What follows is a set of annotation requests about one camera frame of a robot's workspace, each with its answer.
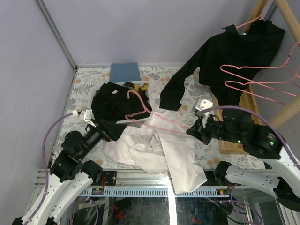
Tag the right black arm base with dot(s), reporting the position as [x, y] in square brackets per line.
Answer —
[214, 177]

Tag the pink hanger front black shirt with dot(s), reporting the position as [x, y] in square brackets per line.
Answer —
[285, 65]

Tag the wooden clothes rack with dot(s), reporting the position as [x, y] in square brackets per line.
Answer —
[285, 118]

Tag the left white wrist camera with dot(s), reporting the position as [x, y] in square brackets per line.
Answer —
[84, 115]

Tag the folded blue cloth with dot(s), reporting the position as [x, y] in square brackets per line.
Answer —
[124, 72]

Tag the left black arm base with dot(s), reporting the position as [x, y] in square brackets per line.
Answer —
[108, 178]

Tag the white shirt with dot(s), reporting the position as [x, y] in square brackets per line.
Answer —
[157, 146]

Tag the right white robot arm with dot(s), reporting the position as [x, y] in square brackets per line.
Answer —
[259, 141]

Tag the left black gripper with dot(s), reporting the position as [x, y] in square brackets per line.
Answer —
[106, 130]

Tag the pink wire hanger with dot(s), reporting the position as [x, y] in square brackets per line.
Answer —
[273, 91]

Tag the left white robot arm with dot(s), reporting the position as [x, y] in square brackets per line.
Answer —
[70, 174]

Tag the yellow plaid shirt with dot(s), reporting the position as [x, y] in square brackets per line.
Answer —
[136, 87]

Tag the aluminium mounting rail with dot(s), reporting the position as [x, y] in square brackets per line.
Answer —
[126, 178]

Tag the grey slotted cable duct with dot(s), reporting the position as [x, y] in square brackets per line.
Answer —
[151, 192]

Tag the aluminium corner frame post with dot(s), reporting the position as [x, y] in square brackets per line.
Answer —
[61, 43]

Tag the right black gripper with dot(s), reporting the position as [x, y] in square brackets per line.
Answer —
[199, 131]

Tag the pink hanger of white shirt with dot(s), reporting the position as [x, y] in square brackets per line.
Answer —
[146, 110]

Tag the white plastic basket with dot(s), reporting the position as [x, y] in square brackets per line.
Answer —
[130, 121]

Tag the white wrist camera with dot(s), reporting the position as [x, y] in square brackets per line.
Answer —
[84, 115]
[198, 108]

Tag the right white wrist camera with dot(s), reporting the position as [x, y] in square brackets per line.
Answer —
[198, 108]

